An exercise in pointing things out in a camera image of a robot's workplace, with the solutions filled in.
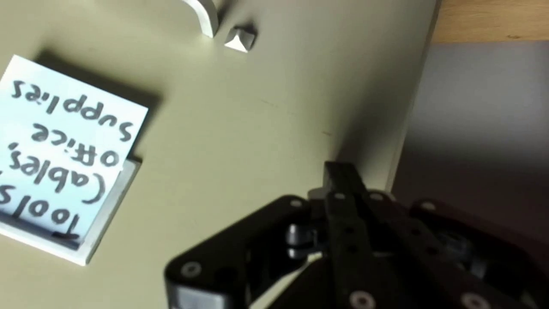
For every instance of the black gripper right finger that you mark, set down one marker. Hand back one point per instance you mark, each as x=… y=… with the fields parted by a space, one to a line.
x=435 y=258

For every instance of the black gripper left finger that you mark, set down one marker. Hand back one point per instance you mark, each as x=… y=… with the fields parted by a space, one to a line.
x=241 y=251

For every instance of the white handwritten label card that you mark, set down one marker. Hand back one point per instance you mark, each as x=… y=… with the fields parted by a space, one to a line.
x=63 y=148

